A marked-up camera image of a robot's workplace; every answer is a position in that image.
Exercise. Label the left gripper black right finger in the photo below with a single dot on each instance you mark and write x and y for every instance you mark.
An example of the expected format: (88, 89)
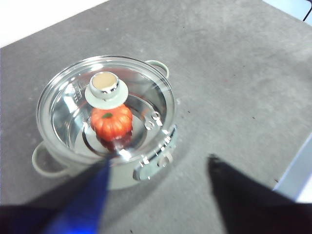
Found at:
(248, 209)

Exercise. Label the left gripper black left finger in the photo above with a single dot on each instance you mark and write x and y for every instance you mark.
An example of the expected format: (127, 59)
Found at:
(61, 212)

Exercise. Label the glass lid with green knob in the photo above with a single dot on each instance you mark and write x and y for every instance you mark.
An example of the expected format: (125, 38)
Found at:
(104, 85)

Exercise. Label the small orange pumpkin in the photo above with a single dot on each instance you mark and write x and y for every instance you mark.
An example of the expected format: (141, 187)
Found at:
(112, 124)

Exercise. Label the pale green electric cooking pot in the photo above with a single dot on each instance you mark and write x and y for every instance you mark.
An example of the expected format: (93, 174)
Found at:
(126, 175)

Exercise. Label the pale grey metal bar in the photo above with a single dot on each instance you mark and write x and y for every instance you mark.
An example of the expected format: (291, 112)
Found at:
(297, 165)

